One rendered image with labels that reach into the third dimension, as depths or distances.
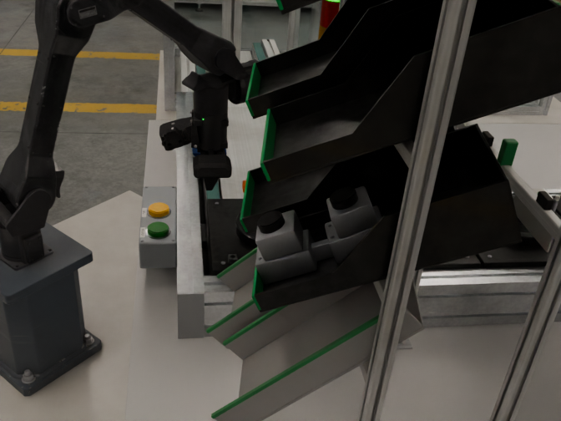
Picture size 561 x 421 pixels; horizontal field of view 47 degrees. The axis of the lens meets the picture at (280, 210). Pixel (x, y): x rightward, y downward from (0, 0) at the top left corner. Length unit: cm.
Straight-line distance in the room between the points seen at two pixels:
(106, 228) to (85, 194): 184
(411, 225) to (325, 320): 28
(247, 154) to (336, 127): 96
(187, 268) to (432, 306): 45
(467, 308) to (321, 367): 53
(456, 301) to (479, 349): 9
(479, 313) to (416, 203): 70
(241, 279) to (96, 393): 29
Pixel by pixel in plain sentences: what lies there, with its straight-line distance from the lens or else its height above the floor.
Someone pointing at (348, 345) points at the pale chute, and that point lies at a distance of 73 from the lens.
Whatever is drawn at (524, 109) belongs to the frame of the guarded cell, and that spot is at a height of 88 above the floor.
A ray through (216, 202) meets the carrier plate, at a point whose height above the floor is 97.
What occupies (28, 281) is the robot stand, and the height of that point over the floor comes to 106.
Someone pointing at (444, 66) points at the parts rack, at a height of 149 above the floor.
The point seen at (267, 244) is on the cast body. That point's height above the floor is 125.
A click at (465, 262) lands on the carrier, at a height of 97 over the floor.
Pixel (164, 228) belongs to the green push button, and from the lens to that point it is 121.
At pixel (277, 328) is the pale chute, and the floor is 105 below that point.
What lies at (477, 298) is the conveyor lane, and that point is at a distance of 122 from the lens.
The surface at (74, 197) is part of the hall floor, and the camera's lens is 324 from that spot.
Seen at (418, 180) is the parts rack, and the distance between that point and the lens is 57.
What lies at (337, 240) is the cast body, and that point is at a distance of 69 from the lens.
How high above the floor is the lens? 165
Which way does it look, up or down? 32 degrees down
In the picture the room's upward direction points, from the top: 5 degrees clockwise
